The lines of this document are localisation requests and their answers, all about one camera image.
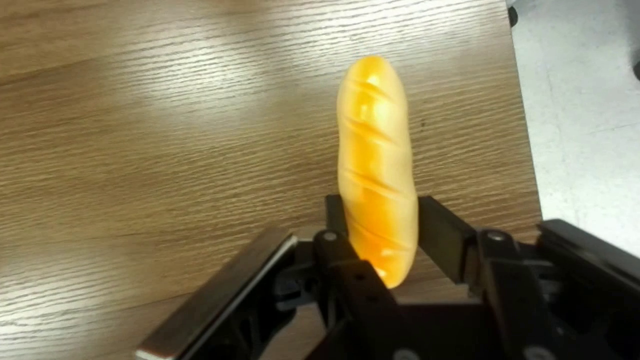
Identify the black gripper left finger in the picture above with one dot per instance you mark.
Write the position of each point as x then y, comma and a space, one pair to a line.
354, 304

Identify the yellow toy bread loaf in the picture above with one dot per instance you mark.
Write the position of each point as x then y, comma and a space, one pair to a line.
375, 169

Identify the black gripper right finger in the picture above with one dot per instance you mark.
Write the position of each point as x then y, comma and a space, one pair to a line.
494, 269

